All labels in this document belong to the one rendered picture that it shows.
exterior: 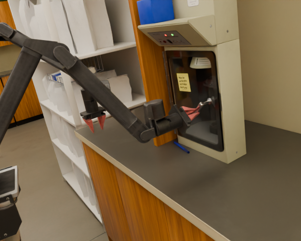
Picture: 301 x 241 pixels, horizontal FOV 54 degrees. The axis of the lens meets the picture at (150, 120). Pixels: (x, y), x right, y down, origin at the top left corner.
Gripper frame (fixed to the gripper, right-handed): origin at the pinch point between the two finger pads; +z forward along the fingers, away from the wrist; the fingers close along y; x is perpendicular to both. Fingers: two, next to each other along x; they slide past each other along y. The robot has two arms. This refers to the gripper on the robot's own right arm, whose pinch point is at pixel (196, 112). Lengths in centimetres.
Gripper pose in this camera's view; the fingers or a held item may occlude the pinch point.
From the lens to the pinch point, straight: 115.9
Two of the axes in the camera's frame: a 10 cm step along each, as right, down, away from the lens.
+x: -2.5, 5.1, 8.2
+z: 8.3, -3.2, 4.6
